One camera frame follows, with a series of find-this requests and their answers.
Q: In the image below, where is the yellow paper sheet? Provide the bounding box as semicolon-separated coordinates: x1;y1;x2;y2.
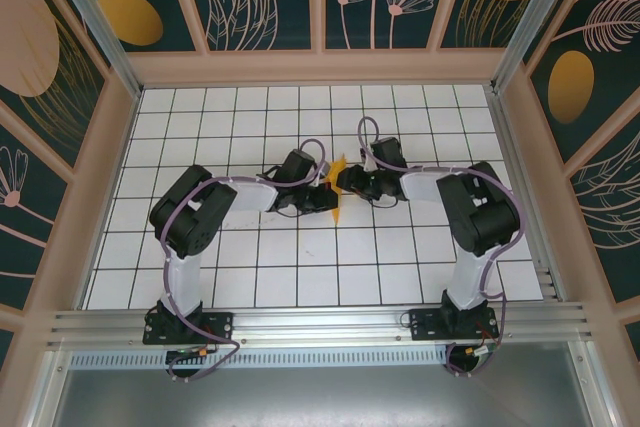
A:
327;156;350;226

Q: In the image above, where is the grey metal sheet panel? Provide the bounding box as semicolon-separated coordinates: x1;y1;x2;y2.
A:
49;366;601;427

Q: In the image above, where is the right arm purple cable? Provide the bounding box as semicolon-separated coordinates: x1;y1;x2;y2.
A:
357;115;529;378

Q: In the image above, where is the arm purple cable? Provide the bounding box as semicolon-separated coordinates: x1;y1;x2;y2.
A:
160;138;331;383
357;115;529;378

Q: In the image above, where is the long aluminium mounting rail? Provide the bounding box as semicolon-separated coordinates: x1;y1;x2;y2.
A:
47;301;591;348

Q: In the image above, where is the aluminium side rail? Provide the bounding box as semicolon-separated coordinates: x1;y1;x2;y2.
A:
487;86;567;304

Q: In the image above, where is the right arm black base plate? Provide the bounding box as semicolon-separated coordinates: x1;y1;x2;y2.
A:
408;306;499;343

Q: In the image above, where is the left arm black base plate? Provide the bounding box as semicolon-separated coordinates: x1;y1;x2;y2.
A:
142;309;236;346

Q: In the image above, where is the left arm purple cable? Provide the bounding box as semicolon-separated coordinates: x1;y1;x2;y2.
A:
160;138;331;383

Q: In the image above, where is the aluminium corner post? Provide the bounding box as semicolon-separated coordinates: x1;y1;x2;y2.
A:
42;0;142;98
491;0;585;94

